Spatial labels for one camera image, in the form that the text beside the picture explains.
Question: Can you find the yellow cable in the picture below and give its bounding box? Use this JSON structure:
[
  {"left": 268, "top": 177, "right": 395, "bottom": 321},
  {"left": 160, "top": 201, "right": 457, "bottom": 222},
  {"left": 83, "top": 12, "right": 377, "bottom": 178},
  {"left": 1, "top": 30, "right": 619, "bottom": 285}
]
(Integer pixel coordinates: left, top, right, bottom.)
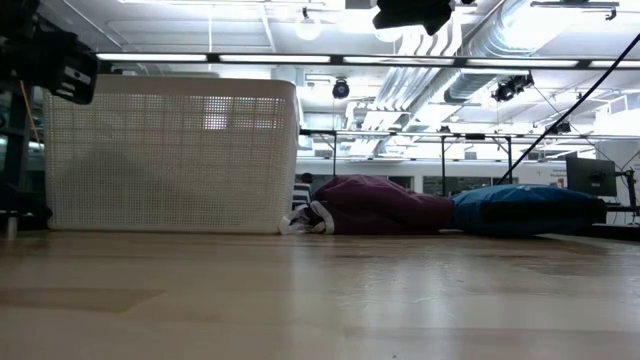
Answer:
[{"left": 19, "top": 79, "right": 40, "bottom": 146}]

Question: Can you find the purple cloth white trim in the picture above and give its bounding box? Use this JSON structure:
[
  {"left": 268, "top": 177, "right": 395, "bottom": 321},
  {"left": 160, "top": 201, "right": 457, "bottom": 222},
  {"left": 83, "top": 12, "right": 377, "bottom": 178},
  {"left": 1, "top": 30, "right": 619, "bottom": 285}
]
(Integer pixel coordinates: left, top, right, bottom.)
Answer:
[{"left": 278, "top": 174, "right": 456, "bottom": 236}]

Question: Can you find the white perforated plastic basket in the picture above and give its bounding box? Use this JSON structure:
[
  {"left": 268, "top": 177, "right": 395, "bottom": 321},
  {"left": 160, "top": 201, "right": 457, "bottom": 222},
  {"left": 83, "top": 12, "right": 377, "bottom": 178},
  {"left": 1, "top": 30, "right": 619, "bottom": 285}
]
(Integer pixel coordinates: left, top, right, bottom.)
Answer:
[{"left": 42, "top": 74, "right": 300, "bottom": 235}]

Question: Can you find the LED light bar frame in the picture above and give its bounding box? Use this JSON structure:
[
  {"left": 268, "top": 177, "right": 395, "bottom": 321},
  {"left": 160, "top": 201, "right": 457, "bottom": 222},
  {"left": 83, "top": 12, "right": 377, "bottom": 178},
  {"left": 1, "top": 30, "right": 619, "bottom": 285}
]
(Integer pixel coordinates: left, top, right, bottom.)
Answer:
[{"left": 94, "top": 52, "right": 640, "bottom": 70}]

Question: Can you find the black computer monitor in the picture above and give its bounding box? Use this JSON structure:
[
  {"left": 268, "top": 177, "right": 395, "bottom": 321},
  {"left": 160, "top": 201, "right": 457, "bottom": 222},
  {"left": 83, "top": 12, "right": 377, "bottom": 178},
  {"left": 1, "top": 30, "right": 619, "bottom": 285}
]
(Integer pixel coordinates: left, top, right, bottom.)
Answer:
[{"left": 565, "top": 156, "right": 618, "bottom": 198}]

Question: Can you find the black background desk frame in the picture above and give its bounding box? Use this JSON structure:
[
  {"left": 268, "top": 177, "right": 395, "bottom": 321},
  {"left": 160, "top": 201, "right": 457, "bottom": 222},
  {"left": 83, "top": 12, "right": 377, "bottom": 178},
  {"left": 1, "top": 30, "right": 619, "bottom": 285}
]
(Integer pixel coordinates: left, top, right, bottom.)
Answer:
[{"left": 298, "top": 128, "right": 514, "bottom": 184}]

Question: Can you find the black ceiling spotlight cluster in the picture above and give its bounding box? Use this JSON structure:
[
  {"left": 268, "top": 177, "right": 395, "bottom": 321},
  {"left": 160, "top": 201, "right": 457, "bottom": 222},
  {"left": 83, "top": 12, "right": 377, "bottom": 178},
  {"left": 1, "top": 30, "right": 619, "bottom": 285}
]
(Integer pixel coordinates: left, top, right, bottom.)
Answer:
[{"left": 491, "top": 72, "right": 535, "bottom": 103}]

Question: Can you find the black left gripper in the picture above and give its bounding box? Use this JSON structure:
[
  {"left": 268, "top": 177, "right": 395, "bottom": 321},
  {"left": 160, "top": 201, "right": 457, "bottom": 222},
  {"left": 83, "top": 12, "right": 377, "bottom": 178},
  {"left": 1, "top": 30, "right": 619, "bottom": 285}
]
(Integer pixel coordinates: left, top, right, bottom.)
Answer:
[{"left": 0, "top": 0, "right": 100, "bottom": 105}]

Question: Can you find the blue first aid pouch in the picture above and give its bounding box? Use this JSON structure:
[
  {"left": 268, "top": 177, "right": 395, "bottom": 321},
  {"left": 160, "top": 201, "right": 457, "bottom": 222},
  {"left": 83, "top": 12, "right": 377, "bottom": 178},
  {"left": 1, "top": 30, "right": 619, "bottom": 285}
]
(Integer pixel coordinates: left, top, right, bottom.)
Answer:
[{"left": 449, "top": 183, "right": 607, "bottom": 237}]

